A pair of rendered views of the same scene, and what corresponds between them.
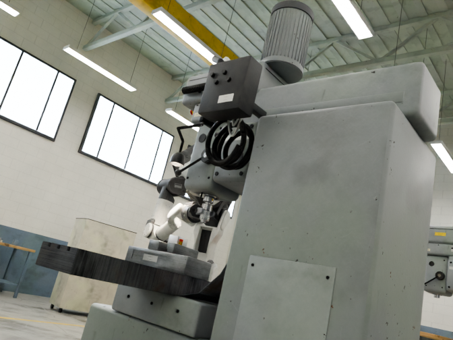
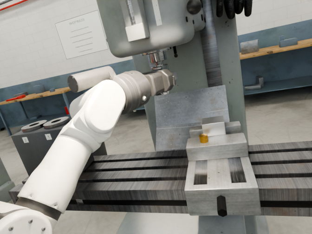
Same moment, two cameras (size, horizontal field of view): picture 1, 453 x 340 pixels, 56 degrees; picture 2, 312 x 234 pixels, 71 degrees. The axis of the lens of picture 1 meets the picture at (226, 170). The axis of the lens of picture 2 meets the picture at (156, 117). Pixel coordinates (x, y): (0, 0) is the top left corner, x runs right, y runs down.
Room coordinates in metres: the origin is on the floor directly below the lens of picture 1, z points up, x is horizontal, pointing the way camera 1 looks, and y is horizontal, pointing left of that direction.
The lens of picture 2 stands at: (2.15, 0.60, 1.32)
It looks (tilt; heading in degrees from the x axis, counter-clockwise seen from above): 17 degrees down; 247
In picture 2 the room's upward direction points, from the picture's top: 13 degrees counter-clockwise
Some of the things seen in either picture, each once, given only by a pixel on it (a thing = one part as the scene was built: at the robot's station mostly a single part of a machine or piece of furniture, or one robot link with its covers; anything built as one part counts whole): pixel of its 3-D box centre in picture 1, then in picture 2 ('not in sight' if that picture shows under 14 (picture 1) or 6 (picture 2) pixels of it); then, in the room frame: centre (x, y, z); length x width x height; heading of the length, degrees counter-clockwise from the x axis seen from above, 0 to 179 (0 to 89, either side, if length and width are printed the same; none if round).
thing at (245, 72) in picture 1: (228, 89); not in sight; (1.42, 0.06, 1.62); 0.20 x 0.09 x 0.21; 47
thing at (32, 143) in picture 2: not in sight; (54, 146); (2.20, -0.29, 1.05); 0.22 x 0.12 x 0.20; 140
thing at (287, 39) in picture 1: (286, 42); not in sight; (1.70, -0.13, 2.05); 0.20 x 0.20 x 0.32
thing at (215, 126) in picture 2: (176, 243); (214, 129); (1.78, 0.13, 1.06); 0.06 x 0.05 x 0.06; 140
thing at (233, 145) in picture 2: (166, 248); (216, 146); (1.82, 0.17, 1.04); 0.15 x 0.06 x 0.04; 140
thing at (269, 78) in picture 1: (236, 96); not in sight; (1.86, 0.04, 1.81); 0.47 x 0.26 x 0.16; 47
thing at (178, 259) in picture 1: (168, 258); (217, 153); (1.80, 0.15, 1.00); 0.35 x 0.15 x 0.11; 50
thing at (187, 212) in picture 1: (197, 214); (141, 87); (1.95, 0.09, 1.23); 0.13 x 0.12 x 0.10; 116
